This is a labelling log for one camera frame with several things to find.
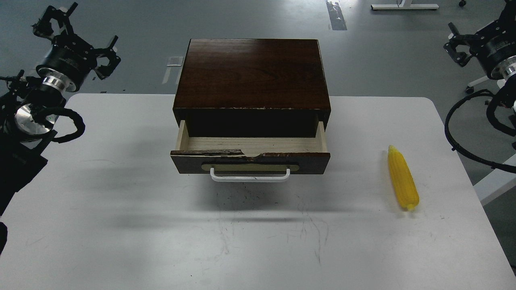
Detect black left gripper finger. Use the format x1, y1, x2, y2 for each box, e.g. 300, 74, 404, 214
32, 2, 79, 41
92, 35, 121, 80

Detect white table leg base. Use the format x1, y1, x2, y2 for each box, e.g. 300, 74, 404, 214
370, 0, 440, 11

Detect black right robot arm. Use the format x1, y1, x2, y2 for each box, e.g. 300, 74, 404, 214
443, 0, 516, 137

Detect yellow toy corn cob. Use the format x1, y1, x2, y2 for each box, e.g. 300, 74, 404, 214
387, 145, 420, 211

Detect dark wooden drawer cabinet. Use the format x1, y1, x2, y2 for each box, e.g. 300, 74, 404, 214
173, 39, 331, 137

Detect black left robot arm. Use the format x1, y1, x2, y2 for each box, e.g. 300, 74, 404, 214
0, 2, 121, 213

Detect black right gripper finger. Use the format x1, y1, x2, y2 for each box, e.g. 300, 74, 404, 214
443, 22, 480, 67
500, 0, 516, 25

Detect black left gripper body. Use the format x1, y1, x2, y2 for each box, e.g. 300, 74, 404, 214
36, 35, 98, 91

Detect wooden drawer with white handle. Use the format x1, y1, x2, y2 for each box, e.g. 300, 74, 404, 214
170, 121, 331, 183

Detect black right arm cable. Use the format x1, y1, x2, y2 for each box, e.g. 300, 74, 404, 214
444, 89, 516, 174

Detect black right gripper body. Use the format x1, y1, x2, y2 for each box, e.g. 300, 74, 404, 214
470, 19, 516, 80

